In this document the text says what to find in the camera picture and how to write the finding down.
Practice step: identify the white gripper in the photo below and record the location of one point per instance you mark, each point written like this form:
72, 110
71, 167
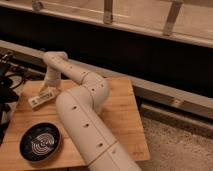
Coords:
50, 83

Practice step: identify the white labelled bottle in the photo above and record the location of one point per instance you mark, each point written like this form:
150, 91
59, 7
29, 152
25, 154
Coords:
41, 99

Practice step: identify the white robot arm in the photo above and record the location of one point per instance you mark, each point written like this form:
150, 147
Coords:
77, 109

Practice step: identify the black ceramic bowl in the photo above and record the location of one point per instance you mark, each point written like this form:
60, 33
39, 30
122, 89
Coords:
40, 142

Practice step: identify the wooden board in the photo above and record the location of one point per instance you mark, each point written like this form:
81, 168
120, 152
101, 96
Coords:
119, 113

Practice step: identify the metal rail frame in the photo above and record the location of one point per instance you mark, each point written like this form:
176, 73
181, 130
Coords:
188, 21

